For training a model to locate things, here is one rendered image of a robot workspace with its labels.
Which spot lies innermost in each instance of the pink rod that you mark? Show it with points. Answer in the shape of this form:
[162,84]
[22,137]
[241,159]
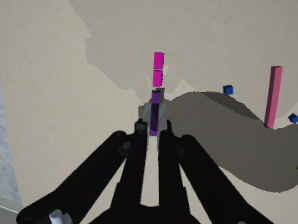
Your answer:
[273,94]

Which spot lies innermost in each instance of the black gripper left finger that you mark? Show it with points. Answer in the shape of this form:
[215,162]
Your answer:
[73,198]

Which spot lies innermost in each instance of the purple rod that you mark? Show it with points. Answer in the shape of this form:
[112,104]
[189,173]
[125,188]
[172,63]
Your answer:
[155,101]

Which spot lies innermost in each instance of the small blue cube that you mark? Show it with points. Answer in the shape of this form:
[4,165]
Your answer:
[293,118]
[227,90]

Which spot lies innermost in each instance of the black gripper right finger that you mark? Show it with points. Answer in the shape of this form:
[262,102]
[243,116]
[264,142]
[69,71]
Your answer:
[220,199]

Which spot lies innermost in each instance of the magenta block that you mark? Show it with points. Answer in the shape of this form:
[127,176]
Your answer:
[157,78]
[158,60]

